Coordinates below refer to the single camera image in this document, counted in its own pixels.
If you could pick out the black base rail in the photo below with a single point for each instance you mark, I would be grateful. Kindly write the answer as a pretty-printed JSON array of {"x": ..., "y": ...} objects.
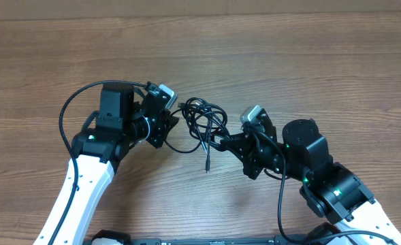
[{"x": 114, "y": 237}]

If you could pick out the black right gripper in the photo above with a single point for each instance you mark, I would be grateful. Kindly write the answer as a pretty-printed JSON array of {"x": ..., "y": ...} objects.
[{"x": 251, "y": 154}]

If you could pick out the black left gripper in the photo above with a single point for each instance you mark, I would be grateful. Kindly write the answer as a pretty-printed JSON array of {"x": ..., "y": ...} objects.
[{"x": 158, "y": 126}]

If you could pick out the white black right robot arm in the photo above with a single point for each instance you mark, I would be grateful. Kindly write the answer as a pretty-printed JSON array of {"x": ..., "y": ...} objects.
[{"x": 331, "y": 191}]

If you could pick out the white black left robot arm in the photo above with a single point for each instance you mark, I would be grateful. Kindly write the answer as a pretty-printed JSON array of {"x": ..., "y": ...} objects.
[{"x": 129, "y": 113}]

